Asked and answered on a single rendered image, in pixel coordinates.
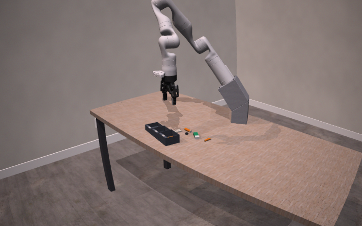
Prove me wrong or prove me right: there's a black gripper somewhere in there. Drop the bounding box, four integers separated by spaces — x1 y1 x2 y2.
160 75 179 105

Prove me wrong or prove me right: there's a green and white eraser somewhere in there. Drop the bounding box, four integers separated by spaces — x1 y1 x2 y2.
193 132 199 139

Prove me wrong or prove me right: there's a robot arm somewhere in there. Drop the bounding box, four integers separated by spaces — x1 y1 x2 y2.
151 0 234 85

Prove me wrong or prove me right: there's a dark grey three-compartment bin rack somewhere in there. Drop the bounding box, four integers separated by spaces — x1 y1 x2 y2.
145 122 180 146

